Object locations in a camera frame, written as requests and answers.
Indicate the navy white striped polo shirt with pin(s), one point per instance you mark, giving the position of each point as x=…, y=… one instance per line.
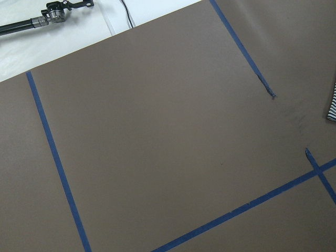
x=329, y=108

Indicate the black tripod pole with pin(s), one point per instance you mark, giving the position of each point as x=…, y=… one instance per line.
x=54, y=13

